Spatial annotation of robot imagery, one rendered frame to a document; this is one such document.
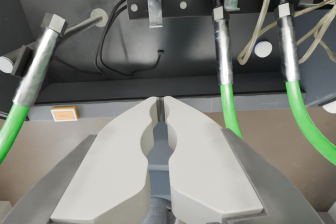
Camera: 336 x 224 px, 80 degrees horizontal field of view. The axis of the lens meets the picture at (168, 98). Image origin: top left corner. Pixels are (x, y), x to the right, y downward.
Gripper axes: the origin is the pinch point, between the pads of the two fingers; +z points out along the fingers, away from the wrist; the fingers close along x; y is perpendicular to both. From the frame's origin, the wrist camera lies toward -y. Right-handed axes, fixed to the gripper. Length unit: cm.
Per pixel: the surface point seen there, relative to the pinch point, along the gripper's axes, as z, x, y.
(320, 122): 122, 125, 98
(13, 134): 4.1, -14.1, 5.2
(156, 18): 12.3, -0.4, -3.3
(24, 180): 122, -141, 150
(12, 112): 5.2, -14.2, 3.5
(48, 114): 27.2, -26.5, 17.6
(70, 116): 25.9, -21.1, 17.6
